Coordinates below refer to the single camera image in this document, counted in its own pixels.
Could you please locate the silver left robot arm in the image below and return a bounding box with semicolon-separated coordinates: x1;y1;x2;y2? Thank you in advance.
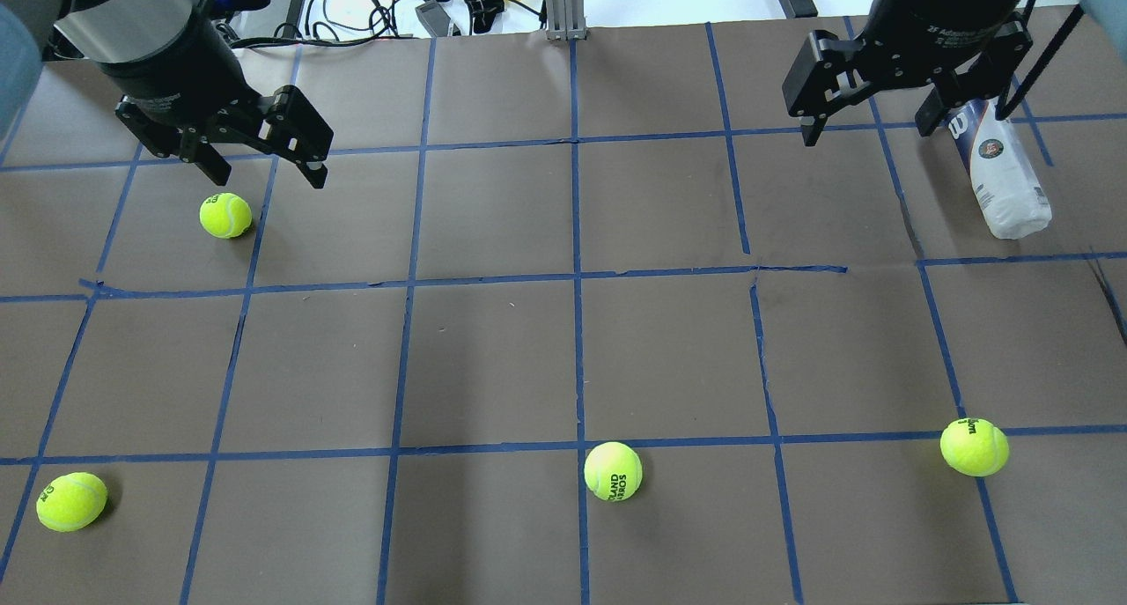
1;0;334;190

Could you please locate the tennis ball upper left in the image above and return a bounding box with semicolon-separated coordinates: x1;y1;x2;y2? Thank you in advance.
198;192;252;240

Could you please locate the white tennis ball can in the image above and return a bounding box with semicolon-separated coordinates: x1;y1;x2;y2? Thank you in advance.
943;99;1053;240

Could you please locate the black cable bundle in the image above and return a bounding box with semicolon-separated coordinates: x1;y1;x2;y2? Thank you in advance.
304;0;545;44

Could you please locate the tennis ball lower left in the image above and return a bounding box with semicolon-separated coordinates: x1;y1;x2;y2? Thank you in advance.
35;472;109;533

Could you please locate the tennis ball with Roland Garros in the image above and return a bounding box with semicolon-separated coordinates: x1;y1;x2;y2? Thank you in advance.
583;441;644;502

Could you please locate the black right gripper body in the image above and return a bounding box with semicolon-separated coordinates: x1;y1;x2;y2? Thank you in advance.
851;0;1032;91

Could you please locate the aluminium frame post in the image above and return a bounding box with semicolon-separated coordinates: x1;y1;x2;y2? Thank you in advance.
542;0;588;41

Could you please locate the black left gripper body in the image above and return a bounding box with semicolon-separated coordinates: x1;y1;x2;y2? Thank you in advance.
54;0;258;133

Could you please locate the tennis ball with Wilson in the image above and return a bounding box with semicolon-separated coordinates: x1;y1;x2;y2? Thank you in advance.
940;417;1011;477

